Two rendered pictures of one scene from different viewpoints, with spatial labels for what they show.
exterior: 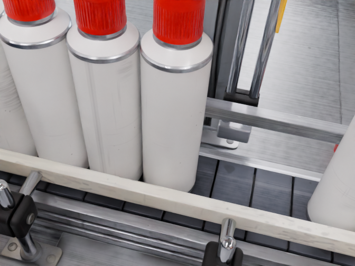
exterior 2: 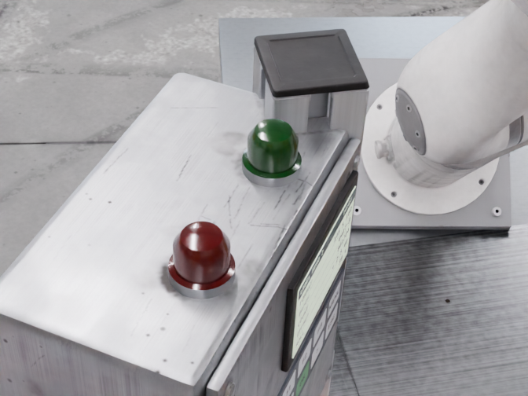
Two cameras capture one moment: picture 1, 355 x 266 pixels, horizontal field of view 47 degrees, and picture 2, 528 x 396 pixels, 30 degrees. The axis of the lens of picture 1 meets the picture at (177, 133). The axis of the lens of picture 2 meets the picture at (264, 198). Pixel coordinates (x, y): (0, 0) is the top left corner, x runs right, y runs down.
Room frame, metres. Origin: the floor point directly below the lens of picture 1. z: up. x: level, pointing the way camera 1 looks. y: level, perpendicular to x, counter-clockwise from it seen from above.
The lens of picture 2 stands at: (0.04, 0.13, 1.76)
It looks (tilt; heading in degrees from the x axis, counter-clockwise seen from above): 43 degrees down; 335
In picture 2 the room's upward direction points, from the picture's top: 3 degrees clockwise
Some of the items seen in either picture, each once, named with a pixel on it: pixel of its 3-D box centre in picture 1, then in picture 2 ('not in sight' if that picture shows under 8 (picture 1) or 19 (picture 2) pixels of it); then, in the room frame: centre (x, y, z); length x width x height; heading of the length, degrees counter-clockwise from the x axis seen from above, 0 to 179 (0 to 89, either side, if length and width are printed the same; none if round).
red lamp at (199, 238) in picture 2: not in sight; (201, 253); (0.28, 0.05, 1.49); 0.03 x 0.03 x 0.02
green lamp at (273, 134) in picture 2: not in sight; (272, 147); (0.33, 0.00, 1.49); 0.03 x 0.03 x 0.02
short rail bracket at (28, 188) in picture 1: (27, 207); not in sight; (0.19, 0.13, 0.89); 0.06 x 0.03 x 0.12; 169
